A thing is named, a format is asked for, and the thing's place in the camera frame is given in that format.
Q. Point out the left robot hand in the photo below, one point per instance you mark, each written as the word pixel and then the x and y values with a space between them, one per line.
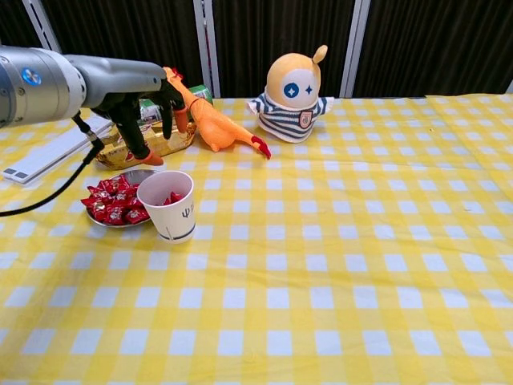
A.
pixel 120 76

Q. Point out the red candy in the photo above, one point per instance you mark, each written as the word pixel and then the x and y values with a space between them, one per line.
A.
pixel 108 186
pixel 125 192
pixel 91 202
pixel 136 215
pixel 176 197
pixel 112 215

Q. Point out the silver metal plate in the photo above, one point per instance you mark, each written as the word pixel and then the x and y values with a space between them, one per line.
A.
pixel 138 176

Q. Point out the white paper cup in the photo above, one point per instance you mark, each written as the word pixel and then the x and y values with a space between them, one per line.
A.
pixel 176 220

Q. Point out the black partition panel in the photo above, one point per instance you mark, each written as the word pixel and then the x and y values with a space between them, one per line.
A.
pixel 120 32
pixel 14 20
pixel 433 40
pixel 248 32

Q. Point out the gold biscuit packet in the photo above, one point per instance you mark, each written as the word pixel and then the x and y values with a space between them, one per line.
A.
pixel 154 140

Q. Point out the green chips can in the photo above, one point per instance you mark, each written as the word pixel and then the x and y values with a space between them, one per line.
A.
pixel 202 94

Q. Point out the white power strip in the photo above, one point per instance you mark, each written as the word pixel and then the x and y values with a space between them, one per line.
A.
pixel 44 154

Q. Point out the orange rubber chicken toy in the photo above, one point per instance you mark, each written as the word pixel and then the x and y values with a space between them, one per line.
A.
pixel 216 132

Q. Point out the yellow plush doll striped shirt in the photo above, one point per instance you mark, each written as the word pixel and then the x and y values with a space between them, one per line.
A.
pixel 288 120

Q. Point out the yellow checked tablecloth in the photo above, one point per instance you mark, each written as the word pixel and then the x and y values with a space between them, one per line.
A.
pixel 481 120
pixel 260 280

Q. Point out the white metal partition post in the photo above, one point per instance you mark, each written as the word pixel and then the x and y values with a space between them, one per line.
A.
pixel 40 28
pixel 206 40
pixel 510 88
pixel 356 40

